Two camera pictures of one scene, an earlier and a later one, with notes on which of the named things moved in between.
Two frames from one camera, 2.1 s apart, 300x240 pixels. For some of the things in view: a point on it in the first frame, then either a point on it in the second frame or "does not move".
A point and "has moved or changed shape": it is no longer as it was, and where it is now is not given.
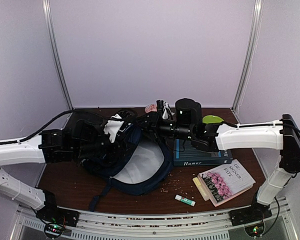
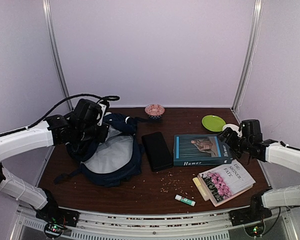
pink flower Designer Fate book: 224,184 does not move
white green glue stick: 184,200 does not move
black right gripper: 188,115 to 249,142
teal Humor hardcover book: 185,154 does not move
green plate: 209,119 does not move
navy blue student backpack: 137,166 has moved or changed shape
